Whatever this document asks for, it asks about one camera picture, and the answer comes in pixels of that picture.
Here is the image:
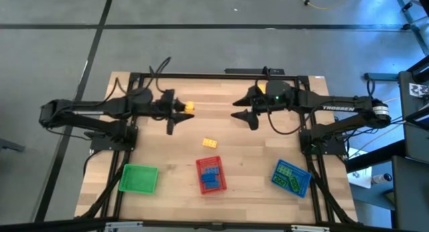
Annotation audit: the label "green plastic slotted basket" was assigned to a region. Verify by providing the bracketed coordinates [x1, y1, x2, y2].
[118, 163, 159, 195]

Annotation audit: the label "red plastic slotted basket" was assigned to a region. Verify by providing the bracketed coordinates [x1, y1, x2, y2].
[195, 156, 228, 195]

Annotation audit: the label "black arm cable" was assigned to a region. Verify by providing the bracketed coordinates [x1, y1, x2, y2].
[115, 56, 172, 96]
[366, 78, 376, 99]

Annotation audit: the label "white printed paper sheet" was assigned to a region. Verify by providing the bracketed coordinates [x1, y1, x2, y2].
[347, 166, 373, 189]

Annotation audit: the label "grey furniture leg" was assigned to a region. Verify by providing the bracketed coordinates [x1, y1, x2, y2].
[0, 137, 26, 153]

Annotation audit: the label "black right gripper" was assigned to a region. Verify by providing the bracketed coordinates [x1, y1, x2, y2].
[230, 84, 272, 131]

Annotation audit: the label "black aluminium table frame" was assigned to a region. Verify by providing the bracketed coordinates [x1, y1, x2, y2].
[100, 72, 336, 226]

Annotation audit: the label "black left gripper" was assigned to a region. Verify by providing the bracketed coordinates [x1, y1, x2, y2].
[148, 89, 196, 136]

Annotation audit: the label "yellow cable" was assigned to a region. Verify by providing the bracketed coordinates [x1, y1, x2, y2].
[287, 0, 357, 11]

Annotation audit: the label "black equipment rack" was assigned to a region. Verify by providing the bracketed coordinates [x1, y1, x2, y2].
[397, 54, 429, 164]

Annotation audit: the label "silver metal bracket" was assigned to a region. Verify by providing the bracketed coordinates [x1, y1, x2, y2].
[104, 221, 144, 232]
[290, 224, 331, 232]

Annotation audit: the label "grey metal bar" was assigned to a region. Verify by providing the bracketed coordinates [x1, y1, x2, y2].
[363, 72, 400, 82]

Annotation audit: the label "white fiducial marker sheet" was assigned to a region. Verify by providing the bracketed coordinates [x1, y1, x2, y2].
[408, 82, 429, 98]

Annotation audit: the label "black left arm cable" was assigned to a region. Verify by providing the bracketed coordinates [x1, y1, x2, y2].
[115, 56, 172, 96]

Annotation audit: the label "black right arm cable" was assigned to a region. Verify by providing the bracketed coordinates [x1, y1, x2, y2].
[366, 78, 376, 99]

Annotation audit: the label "silver bottle black cap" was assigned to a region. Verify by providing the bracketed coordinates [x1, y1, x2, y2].
[371, 173, 392, 185]

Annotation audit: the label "dark grey cabinet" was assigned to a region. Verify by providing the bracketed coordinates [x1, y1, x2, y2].
[390, 154, 429, 232]

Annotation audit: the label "black mounting bar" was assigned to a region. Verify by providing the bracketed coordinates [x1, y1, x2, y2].
[224, 67, 286, 76]

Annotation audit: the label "blue plastic slotted basket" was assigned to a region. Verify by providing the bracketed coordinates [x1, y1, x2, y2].
[270, 158, 312, 198]

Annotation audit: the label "grey metal frame rails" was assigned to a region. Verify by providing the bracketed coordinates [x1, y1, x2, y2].
[393, 0, 429, 57]

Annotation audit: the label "black camera rig beam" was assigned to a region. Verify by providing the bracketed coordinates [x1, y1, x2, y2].
[0, 217, 429, 232]

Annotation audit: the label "black corrugated cable conduit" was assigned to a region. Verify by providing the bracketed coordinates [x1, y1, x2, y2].
[306, 154, 356, 225]
[80, 150, 131, 219]

